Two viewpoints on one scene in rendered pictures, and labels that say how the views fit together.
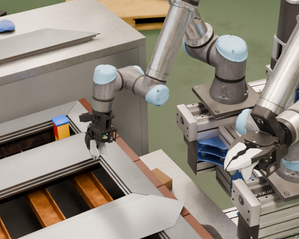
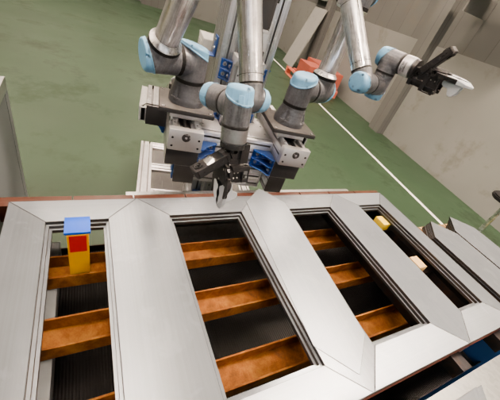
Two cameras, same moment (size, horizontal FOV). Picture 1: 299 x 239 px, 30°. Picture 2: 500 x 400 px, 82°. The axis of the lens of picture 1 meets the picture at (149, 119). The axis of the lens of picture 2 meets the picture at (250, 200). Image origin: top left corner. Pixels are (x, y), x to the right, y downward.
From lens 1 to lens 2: 201 cm
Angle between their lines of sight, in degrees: 76
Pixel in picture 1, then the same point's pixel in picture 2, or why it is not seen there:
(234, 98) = not seen: hidden behind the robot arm
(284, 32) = (268, 19)
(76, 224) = (279, 260)
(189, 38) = (172, 46)
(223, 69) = (201, 73)
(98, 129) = (241, 165)
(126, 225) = (282, 226)
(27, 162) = (148, 290)
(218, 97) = (197, 104)
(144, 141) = not seen: hidden behind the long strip
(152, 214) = (271, 208)
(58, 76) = not seen: outside the picture
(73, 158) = (163, 238)
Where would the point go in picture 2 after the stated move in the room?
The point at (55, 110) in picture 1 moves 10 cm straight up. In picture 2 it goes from (16, 232) to (8, 201)
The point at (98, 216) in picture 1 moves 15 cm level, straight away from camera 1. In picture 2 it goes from (269, 241) to (227, 232)
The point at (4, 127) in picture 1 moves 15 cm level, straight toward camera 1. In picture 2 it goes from (2, 313) to (86, 312)
